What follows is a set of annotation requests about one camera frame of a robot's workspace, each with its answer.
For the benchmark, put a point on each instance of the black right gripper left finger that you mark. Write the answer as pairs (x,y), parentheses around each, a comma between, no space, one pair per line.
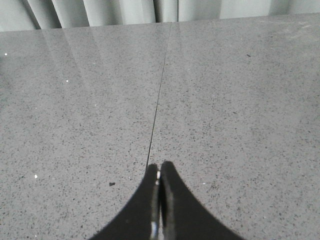
(139,218)

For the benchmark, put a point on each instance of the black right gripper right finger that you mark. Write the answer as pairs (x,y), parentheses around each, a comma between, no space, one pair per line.
(183,216)

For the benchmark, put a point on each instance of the grey pleated curtain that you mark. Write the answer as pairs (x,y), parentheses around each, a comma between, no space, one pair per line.
(21,15)

